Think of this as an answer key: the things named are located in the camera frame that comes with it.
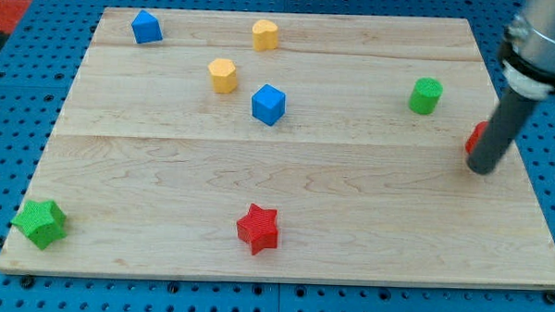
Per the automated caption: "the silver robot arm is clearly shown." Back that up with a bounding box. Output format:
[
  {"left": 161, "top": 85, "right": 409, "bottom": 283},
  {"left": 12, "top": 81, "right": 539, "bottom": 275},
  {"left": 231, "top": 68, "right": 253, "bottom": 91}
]
[{"left": 499, "top": 0, "right": 555, "bottom": 100}]

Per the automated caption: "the red star block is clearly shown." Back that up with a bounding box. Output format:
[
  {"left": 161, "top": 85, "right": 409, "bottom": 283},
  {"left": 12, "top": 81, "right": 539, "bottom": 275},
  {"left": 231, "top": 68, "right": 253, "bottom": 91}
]
[{"left": 236, "top": 204, "right": 278, "bottom": 256}]

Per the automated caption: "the green star block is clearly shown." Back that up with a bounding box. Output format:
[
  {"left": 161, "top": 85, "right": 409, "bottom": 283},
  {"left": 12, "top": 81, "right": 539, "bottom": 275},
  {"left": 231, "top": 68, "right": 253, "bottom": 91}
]
[{"left": 10, "top": 200, "right": 68, "bottom": 250}]

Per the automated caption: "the light wooden board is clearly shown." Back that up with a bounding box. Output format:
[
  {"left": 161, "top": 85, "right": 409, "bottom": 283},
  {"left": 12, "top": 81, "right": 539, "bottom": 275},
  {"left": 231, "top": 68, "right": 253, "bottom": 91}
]
[{"left": 0, "top": 7, "right": 555, "bottom": 290}]

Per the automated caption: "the blue cube block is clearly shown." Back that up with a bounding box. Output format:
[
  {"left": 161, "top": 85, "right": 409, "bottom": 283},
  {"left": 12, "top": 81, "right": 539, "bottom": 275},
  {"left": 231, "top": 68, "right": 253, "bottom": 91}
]
[{"left": 252, "top": 84, "right": 286, "bottom": 126}]

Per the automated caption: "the yellow hexagon block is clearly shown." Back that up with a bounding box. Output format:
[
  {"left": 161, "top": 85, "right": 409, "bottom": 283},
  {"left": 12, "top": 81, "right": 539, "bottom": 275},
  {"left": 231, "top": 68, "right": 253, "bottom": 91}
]
[{"left": 207, "top": 58, "right": 238, "bottom": 94}]

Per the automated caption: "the yellow heart block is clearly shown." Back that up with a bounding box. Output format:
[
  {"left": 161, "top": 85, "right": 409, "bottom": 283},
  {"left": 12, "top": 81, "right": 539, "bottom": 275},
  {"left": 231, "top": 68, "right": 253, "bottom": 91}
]
[{"left": 252, "top": 19, "right": 278, "bottom": 52}]

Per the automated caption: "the green cylinder block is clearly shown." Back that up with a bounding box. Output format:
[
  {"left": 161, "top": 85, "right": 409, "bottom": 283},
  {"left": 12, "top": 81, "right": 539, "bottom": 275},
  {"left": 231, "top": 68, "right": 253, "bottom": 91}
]
[{"left": 408, "top": 77, "right": 444, "bottom": 115}]

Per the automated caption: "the blue pentagon block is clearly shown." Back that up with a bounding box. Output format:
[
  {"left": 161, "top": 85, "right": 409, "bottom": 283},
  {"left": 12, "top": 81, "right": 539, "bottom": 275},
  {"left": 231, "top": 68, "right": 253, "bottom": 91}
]
[{"left": 130, "top": 9, "right": 163, "bottom": 44}]

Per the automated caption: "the red block behind rod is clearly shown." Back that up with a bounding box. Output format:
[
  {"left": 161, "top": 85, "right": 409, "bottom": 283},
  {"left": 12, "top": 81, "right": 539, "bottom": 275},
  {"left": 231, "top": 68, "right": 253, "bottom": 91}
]
[{"left": 464, "top": 120, "right": 488, "bottom": 155}]

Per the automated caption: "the grey cylindrical pointer rod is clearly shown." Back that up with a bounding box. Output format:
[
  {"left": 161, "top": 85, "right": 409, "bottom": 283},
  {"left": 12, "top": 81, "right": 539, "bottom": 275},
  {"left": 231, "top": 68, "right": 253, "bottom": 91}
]
[{"left": 466, "top": 87, "right": 538, "bottom": 175}]

